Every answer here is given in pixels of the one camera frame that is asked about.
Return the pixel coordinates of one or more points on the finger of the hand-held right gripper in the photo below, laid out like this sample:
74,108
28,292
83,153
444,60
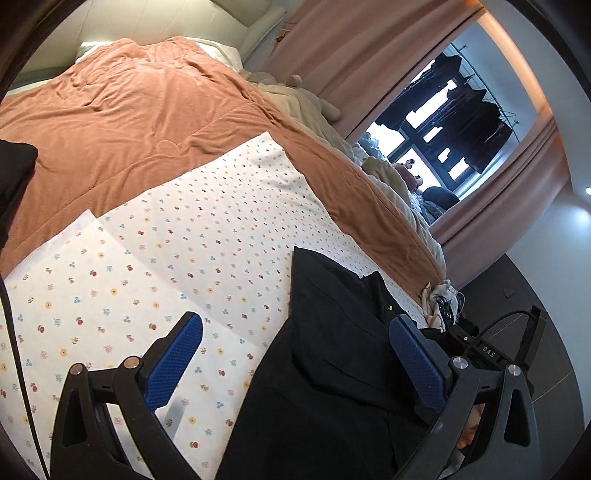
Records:
534,325

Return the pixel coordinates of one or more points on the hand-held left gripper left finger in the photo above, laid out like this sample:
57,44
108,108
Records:
178,350

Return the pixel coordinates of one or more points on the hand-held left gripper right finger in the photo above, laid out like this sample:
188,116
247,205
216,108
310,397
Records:
415,360

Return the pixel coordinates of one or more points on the large black garment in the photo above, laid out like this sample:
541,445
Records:
323,369

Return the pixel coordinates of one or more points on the hanging dark clothes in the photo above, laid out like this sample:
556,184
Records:
485,115

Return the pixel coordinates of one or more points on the person's right hand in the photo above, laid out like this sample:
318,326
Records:
472,427

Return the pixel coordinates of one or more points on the white floral bed sheet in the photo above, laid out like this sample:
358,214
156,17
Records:
184,230

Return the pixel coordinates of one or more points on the pink curtain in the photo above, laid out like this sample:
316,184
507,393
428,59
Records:
369,55
508,198

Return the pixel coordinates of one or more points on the beige quilt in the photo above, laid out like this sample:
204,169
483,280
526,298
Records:
397,207

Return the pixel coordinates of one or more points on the pile of plush toys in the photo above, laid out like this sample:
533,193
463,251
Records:
406,177

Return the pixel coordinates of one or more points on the window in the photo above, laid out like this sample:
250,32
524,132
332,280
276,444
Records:
418,134

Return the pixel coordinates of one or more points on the orange blanket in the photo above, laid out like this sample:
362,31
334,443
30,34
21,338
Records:
138,115

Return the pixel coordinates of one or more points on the small black cloth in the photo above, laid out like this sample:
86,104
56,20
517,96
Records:
16,170

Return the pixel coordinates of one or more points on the beige plush toy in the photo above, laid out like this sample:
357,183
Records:
318,104

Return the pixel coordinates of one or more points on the white pillow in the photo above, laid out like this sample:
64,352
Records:
94,48

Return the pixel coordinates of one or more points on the white padded headboard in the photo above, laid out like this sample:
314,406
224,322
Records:
161,21

